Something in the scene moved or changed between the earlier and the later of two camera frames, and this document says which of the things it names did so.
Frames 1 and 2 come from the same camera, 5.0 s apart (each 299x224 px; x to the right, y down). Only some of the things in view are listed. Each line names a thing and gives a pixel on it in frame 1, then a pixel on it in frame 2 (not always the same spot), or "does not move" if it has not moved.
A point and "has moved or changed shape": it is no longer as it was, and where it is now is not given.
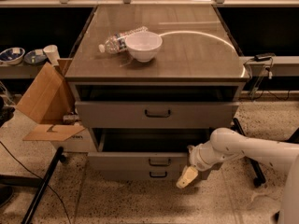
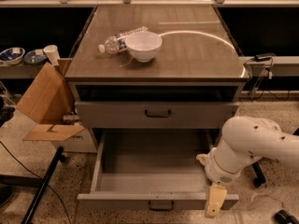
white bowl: (144, 45) does not move
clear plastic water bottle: (118, 42) does not move
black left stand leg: (58, 157) does not move
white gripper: (196, 158) -> (217, 170)
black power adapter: (263, 56) does not move
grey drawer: (142, 148) has moved or changed shape
